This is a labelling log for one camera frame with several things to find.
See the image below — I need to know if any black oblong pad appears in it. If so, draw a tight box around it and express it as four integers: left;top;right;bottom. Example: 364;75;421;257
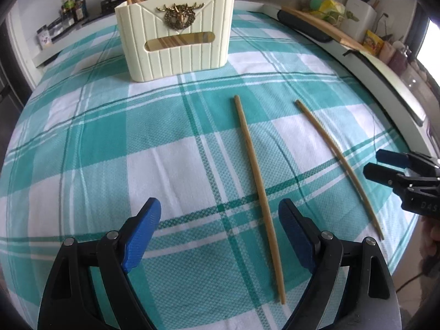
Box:
278;9;332;43

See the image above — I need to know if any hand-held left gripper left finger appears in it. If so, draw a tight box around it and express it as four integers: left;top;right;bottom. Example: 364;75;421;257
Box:
37;197;161;330

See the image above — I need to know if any black gas stove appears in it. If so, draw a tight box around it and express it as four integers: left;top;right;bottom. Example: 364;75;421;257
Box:
81;0;124;26

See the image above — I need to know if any teal checkered tablecloth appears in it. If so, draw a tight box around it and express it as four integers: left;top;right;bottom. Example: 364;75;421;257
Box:
0;7;423;330

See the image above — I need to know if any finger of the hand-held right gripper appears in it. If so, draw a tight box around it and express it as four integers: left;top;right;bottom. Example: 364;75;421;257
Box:
376;149;413;167
364;163;403;189

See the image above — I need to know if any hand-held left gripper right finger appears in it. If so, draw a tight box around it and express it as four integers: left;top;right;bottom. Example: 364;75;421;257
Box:
278;198;401;330

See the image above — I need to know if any yellow seasoning packet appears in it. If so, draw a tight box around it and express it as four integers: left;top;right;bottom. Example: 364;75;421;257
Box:
362;29;385;54

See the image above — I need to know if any yellow cap oil bottle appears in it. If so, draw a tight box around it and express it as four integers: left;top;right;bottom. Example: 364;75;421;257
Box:
61;0;74;24

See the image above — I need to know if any pink cup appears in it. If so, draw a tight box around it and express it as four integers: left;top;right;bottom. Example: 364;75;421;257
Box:
378;41;396;64

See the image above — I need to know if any white knife holder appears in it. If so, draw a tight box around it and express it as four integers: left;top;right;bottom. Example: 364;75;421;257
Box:
344;0;379;43

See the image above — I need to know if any spice jar rack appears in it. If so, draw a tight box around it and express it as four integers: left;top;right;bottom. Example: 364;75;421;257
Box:
36;19;67;50

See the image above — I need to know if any yellow green plastic bag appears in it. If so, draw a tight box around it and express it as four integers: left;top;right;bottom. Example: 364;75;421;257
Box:
302;0;346;19

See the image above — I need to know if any person's right hand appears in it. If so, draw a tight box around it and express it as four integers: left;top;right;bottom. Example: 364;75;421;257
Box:
421;215;440;260

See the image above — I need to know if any window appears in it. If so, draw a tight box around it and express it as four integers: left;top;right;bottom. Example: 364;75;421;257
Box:
417;17;440;73

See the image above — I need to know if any cream utensil holder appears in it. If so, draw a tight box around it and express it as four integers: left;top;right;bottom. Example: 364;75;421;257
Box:
114;0;236;83

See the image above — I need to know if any wooden cutting board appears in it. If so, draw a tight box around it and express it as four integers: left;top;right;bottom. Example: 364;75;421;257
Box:
282;6;375;56

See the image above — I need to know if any purple soap bottle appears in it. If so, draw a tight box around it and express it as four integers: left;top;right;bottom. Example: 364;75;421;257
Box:
388;46;408;73

